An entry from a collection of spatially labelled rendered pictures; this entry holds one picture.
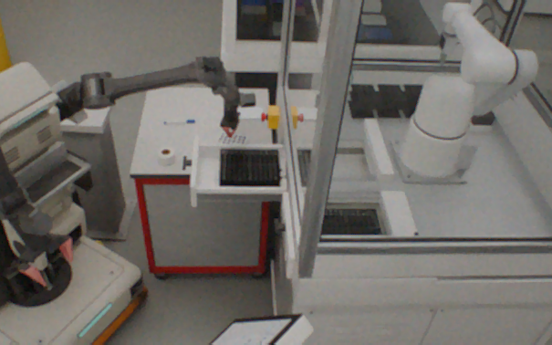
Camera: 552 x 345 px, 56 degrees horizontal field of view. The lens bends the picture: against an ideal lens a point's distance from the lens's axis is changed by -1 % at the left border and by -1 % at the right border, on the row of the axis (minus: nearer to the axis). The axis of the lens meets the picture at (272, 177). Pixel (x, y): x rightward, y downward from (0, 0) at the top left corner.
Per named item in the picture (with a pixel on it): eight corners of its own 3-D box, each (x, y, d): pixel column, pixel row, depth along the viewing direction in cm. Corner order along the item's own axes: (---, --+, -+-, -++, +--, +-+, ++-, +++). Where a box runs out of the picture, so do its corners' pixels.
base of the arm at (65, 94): (75, 81, 174) (46, 98, 167) (87, 75, 169) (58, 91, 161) (90, 103, 177) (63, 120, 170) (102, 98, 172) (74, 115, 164)
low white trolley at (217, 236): (149, 286, 260) (129, 172, 209) (161, 197, 305) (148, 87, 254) (265, 285, 265) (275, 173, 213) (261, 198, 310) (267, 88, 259)
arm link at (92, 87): (70, 85, 166) (72, 102, 166) (85, 77, 159) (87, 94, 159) (97, 87, 172) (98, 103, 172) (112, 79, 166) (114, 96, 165)
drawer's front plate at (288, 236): (286, 278, 168) (289, 257, 161) (280, 213, 190) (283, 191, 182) (292, 278, 168) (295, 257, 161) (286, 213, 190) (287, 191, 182)
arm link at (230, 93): (203, 57, 163) (207, 91, 162) (221, 55, 163) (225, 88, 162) (224, 87, 206) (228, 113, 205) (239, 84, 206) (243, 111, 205)
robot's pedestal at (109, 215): (69, 238, 279) (35, 124, 228) (85, 198, 301) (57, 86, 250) (125, 241, 280) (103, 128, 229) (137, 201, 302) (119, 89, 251)
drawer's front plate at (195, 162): (192, 207, 189) (190, 185, 181) (195, 155, 210) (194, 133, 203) (196, 207, 189) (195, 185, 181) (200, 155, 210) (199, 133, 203)
